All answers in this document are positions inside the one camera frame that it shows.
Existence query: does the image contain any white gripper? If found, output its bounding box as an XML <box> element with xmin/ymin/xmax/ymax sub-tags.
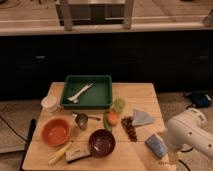
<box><xmin>158</xmin><ymin>129</ymin><xmax>183</xmax><ymax>170</ymax></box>

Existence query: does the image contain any blue sponge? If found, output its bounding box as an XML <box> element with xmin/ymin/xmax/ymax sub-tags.
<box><xmin>145</xmin><ymin>134</ymin><xmax>168</xmax><ymax>159</ymax></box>

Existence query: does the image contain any dark maroon bowl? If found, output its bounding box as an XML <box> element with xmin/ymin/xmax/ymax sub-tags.
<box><xmin>89</xmin><ymin>129</ymin><xmax>116</xmax><ymax>158</ymax></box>

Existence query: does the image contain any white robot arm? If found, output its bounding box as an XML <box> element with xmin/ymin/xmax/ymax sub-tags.
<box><xmin>158</xmin><ymin>108</ymin><xmax>213</xmax><ymax>165</ymax></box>

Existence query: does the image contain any orange red bowl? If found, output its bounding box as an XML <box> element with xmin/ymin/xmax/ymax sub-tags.
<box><xmin>41</xmin><ymin>118</ymin><xmax>71</xmax><ymax>147</ymax></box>

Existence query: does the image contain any grey blue folded cloth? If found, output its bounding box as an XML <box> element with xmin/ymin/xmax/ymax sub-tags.
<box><xmin>132</xmin><ymin>109</ymin><xmax>155</xmax><ymax>126</ymax></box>

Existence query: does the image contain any dark red grape bunch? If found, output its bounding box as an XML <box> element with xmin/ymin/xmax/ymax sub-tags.
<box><xmin>121</xmin><ymin>116</ymin><xmax>137</xmax><ymax>142</ymax></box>

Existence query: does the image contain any dark blue floor object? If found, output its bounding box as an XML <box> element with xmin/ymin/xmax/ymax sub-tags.
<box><xmin>184</xmin><ymin>91</ymin><xmax>212</xmax><ymax>108</ymax></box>

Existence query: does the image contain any orange toy fruit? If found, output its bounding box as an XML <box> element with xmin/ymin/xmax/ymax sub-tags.
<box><xmin>107</xmin><ymin>111</ymin><xmax>119</xmax><ymax>126</ymax></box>

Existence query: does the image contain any green toy leaf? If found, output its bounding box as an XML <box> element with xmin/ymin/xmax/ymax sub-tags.
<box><xmin>103</xmin><ymin>113</ymin><xmax>112</xmax><ymax>132</ymax></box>

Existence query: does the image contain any green plastic tray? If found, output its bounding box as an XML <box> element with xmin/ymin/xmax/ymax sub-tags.
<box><xmin>60</xmin><ymin>75</ymin><xmax>112</xmax><ymax>109</ymax></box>

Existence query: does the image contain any metal measuring scoop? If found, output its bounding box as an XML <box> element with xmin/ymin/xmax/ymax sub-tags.
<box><xmin>72</xmin><ymin>113</ymin><xmax>100</xmax><ymax>130</ymax></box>

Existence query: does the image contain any white cup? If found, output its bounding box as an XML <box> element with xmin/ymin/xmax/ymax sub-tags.
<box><xmin>41</xmin><ymin>95</ymin><xmax>57</xmax><ymax>113</ymax></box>

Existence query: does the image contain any black cable right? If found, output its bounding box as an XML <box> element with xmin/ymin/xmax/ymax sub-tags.
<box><xmin>177</xmin><ymin>103</ymin><xmax>196</xmax><ymax>171</ymax></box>

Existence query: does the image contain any metal table frame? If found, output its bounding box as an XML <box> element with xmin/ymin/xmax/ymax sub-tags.
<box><xmin>55</xmin><ymin>0</ymin><xmax>134</xmax><ymax>31</ymax></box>

